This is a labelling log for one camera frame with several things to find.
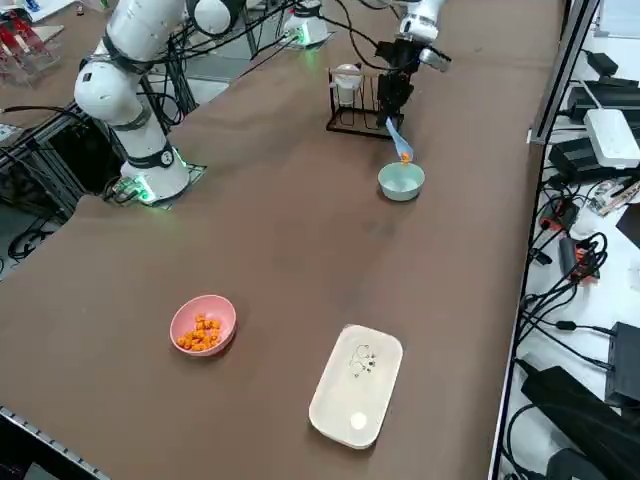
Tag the pink bowl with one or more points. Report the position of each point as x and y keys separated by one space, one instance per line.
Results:
x=180 y=320

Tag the aluminium frame post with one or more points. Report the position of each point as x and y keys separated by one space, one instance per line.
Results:
x=565 y=65

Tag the blue plastic spoon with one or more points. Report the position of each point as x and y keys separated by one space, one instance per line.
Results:
x=397 y=137

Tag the cream bear-print rectangular tray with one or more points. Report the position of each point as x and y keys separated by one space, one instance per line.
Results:
x=360 y=385

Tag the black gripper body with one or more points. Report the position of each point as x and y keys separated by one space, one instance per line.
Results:
x=400 y=57

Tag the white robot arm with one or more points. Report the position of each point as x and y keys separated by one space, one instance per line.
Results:
x=307 y=25
x=145 y=30

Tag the black box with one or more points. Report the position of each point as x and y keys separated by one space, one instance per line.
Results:
x=625 y=365

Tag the white cup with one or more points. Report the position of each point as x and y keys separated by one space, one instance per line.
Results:
x=348 y=76

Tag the orange popcorn pile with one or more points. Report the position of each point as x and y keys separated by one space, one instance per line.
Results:
x=200 y=337

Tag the red clear acrylic stand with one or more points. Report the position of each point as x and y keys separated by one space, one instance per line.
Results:
x=20 y=50

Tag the green bowl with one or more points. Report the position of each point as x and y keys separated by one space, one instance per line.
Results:
x=400 y=182

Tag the red black connector device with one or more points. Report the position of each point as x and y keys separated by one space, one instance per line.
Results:
x=560 y=215

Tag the single orange popcorn piece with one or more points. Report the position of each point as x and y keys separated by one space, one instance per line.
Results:
x=405 y=159

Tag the black power adapter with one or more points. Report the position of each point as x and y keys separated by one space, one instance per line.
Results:
x=575 y=157

